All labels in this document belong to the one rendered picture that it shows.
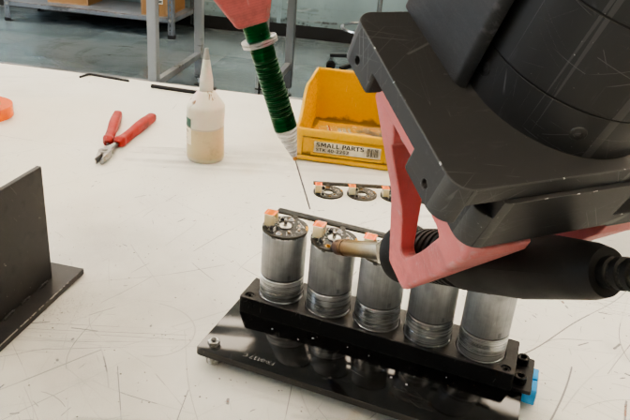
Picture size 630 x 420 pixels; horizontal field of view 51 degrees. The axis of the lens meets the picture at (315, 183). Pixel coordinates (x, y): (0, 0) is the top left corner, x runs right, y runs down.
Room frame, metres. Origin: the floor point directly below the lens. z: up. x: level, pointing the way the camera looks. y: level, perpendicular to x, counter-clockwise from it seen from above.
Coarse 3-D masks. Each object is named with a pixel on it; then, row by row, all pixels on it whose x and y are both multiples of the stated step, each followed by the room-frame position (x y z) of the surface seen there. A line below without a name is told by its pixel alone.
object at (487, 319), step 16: (464, 304) 0.28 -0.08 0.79; (480, 304) 0.27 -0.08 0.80; (496, 304) 0.27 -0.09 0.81; (512, 304) 0.27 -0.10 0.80; (464, 320) 0.28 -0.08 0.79; (480, 320) 0.27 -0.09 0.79; (496, 320) 0.27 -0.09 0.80; (512, 320) 0.28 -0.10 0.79; (464, 336) 0.28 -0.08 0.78; (480, 336) 0.27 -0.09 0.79; (496, 336) 0.27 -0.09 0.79; (464, 352) 0.27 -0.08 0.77; (480, 352) 0.27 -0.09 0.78; (496, 352) 0.27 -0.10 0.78
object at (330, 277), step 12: (312, 252) 0.30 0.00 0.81; (324, 252) 0.30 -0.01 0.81; (312, 264) 0.30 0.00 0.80; (324, 264) 0.30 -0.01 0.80; (336, 264) 0.30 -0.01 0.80; (348, 264) 0.30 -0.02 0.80; (312, 276) 0.30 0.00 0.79; (324, 276) 0.30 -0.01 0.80; (336, 276) 0.30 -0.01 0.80; (348, 276) 0.30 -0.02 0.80; (312, 288) 0.30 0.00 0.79; (324, 288) 0.30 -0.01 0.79; (336, 288) 0.30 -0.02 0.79; (348, 288) 0.30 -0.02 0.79; (312, 300) 0.30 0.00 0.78; (324, 300) 0.30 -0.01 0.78; (336, 300) 0.30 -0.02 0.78; (348, 300) 0.30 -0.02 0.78; (312, 312) 0.30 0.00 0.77; (324, 312) 0.30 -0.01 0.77; (336, 312) 0.30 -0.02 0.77
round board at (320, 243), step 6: (330, 228) 0.32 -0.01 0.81; (336, 228) 0.32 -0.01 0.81; (324, 234) 0.31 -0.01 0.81; (342, 234) 0.31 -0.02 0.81; (348, 234) 0.31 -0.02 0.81; (312, 240) 0.31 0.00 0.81; (318, 240) 0.30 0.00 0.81; (324, 240) 0.31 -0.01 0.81; (318, 246) 0.30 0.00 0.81; (324, 246) 0.30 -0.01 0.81
